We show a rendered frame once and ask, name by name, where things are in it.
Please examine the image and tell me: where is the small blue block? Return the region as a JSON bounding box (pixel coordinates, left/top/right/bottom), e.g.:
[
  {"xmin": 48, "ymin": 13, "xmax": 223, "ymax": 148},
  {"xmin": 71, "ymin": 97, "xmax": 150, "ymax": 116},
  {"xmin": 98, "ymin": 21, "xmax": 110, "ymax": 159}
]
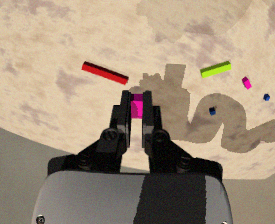
[
  {"xmin": 209, "ymin": 107, "xmax": 216, "ymax": 115},
  {"xmin": 263, "ymin": 94, "xmax": 270, "ymax": 101}
]

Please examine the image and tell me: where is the lime green rod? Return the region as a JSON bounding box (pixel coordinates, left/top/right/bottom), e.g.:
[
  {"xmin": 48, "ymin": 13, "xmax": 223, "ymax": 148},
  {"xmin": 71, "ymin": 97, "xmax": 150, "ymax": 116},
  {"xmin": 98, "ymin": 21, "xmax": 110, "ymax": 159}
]
[{"xmin": 200, "ymin": 61, "xmax": 231, "ymax": 78}]

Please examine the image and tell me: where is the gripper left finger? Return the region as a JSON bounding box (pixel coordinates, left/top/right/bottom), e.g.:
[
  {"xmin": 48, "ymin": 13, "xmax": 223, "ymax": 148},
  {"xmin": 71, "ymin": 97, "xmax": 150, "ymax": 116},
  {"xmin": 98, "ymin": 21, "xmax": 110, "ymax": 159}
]
[{"xmin": 47, "ymin": 90, "xmax": 132, "ymax": 175}]

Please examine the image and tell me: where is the magenta rod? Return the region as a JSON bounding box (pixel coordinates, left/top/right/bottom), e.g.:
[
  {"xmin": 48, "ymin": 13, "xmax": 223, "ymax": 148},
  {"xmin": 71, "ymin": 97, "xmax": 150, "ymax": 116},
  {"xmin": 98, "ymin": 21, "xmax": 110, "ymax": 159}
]
[
  {"xmin": 131, "ymin": 94, "xmax": 143, "ymax": 119},
  {"xmin": 242, "ymin": 76, "xmax": 252, "ymax": 90}
]

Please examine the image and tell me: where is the red rod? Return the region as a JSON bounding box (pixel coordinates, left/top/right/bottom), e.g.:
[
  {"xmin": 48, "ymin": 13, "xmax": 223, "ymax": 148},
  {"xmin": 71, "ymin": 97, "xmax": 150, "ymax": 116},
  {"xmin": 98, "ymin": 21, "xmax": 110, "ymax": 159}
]
[{"xmin": 81, "ymin": 61, "xmax": 128, "ymax": 85}]

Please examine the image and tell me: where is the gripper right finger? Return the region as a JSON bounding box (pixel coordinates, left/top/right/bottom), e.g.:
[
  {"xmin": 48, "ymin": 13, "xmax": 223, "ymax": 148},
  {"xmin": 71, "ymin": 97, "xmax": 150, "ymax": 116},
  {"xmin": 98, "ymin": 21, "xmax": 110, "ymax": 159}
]
[{"xmin": 142, "ymin": 91, "xmax": 223, "ymax": 181}]

